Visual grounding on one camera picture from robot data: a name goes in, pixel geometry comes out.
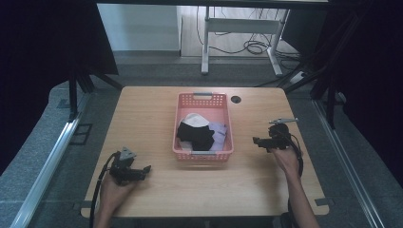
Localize person's right hand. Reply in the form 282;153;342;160
271;145;302;180

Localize lavender cloth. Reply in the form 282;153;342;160
207;122;229;152

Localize black metal stand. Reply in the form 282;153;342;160
67;61;125;123
277;12;359;129

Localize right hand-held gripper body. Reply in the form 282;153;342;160
266;117;299;152

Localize dark curtain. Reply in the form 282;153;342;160
281;0;403;188
0;0;120;177

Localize pink plastic basket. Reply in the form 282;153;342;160
172;91;235;162

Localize grey cloth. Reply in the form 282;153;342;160
178;140;195;152

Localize white desk frame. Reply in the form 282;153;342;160
201;6;291;77

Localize white power strip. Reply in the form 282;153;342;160
288;70;309;86

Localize aluminium floor rail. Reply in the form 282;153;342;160
9;94;91;228
312;92;387;228

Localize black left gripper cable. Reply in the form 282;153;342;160
88;151;122;228

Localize person's left hand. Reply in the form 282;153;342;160
98;172;138;214

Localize white cloth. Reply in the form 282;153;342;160
180;112;211;128

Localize black cloth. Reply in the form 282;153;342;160
176;121;216;152

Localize black floor cables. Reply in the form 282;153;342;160
195;6;302;66

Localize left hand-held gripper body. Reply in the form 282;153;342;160
108;145;141;186

